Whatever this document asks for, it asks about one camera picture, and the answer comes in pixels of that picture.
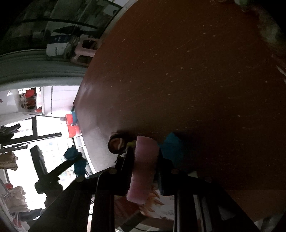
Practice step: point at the pink foam sponge block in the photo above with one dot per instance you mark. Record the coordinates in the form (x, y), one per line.
(146, 153)

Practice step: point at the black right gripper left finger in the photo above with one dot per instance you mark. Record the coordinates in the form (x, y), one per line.
(70, 210)

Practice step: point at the dark blue fluffy cloth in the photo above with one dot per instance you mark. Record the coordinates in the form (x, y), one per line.
(72, 154)

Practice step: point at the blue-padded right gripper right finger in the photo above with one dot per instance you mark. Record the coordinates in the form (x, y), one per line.
(198, 206)

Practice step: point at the pink plastic stool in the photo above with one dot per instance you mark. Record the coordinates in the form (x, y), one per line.
(84, 51)

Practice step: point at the white orange printed box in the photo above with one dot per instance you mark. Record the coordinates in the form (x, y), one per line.
(158, 206)

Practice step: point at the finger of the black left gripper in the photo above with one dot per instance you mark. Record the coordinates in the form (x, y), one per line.
(49, 181)

